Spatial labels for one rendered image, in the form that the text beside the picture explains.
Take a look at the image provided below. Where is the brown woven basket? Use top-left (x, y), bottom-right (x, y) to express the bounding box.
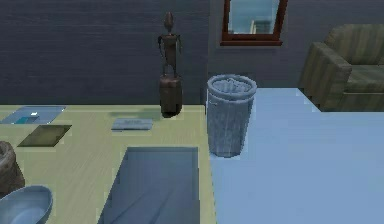
top-left (0, 140), bottom-right (26, 198)

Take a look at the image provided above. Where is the olive flat book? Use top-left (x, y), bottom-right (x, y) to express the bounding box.
top-left (17, 124), bottom-right (73, 148)

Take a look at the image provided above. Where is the grey wire waste bin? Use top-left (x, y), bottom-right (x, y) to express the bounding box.
top-left (206, 73), bottom-right (258, 159)

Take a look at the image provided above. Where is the brown wooden figure statue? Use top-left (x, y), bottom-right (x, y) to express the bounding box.
top-left (157, 11), bottom-right (184, 119)

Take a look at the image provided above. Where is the blue flat book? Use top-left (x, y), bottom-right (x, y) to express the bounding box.
top-left (0, 105), bottom-right (67, 125)

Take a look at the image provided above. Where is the pale blue bowl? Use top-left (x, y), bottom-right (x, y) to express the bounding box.
top-left (0, 185), bottom-right (54, 224)

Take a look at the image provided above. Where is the pale green wooden table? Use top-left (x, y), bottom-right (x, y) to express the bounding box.
top-left (0, 104), bottom-right (218, 224)

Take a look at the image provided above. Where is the olive striped armchair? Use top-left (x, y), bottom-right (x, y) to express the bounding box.
top-left (298, 23), bottom-right (384, 113)

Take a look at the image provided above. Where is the red framed window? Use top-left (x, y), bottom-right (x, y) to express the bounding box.
top-left (219, 0), bottom-right (289, 47)

